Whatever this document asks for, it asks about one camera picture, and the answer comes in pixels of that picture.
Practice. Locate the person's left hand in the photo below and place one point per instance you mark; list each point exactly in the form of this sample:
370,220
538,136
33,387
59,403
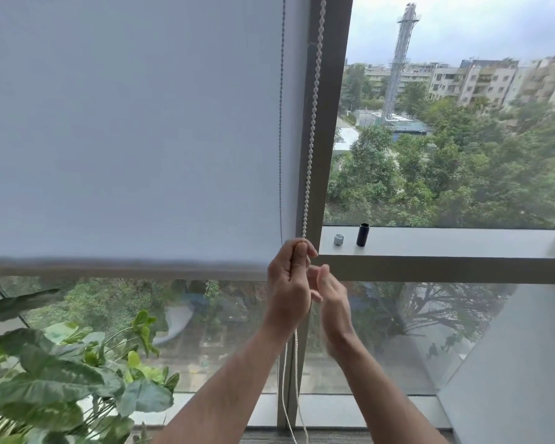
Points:
284,286

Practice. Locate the person's right hand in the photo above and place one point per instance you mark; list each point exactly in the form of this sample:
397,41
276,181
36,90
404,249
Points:
335,314

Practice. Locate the person's left thumb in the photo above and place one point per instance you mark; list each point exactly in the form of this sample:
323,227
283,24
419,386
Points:
305,251

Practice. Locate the person's right fingers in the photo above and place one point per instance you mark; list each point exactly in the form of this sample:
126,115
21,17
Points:
319,279

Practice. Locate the person's left forearm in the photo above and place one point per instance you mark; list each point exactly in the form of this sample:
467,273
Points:
231,393

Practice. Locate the person's right forearm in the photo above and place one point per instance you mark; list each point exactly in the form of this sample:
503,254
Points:
379,397

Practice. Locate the small silver cylinder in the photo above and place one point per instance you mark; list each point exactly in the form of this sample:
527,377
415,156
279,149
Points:
338,239

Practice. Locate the black cylinder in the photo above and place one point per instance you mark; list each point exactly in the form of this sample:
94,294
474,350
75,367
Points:
362,235

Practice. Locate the grey window ledge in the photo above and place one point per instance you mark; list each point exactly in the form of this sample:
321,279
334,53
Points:
444,252

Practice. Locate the green treetops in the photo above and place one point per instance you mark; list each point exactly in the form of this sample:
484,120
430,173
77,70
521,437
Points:
444,180

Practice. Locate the low blue-roofed building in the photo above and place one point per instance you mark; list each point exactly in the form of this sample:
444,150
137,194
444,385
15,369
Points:
397,124

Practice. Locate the white roller blind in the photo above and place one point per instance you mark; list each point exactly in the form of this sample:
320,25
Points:
129,134

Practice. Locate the tall lattice tower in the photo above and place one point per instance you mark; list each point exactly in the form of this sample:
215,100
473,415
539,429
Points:
400,60

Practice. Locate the row of apartment buildings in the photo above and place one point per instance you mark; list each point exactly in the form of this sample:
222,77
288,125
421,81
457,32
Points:
481,80

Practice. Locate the green leafy potted plant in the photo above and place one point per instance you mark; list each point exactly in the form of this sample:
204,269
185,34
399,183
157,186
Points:
51,379

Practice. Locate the grey vertical window post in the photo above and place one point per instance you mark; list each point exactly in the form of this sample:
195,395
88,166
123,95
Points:
335,110

